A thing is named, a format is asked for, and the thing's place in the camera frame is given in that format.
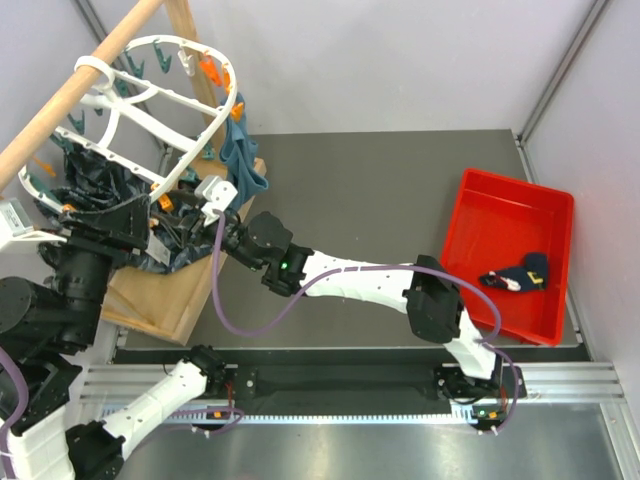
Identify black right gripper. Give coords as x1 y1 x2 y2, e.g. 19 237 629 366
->
153 192 265 274

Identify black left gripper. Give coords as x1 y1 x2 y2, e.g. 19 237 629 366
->
35 192 153 346

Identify teal blue garment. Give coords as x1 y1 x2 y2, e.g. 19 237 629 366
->
218 111 269 210

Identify white round clip hanger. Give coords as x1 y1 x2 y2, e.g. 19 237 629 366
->
47 35 239 203

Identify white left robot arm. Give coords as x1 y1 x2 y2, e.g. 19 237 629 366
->
1 194 227 479

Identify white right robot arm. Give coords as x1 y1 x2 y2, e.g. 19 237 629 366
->
183 181 504 398

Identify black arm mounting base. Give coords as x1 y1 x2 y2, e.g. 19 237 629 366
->
199 348 527 430

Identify dark leaf-print shorts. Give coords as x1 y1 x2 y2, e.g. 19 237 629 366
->
46 144 213 275

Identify wooden round rod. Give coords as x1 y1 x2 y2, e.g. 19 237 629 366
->
1 0 163 190

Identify red plastic bin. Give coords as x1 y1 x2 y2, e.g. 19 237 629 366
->
440 168 574 346

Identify navy sock with yellow tag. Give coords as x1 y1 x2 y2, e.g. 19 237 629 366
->
479 252 549 293

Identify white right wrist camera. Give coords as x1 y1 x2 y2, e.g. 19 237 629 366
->
194 175 238 227

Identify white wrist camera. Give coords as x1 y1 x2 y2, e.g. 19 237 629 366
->
1 198 67 254
194 175 238 227

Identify wooden rack frame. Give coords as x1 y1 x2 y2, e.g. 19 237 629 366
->
0 0 268 346

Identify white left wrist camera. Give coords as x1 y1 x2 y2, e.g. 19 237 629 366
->
1 198 67 254

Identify aluminium rail frame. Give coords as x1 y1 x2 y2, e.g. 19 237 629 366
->
79 359 629 480

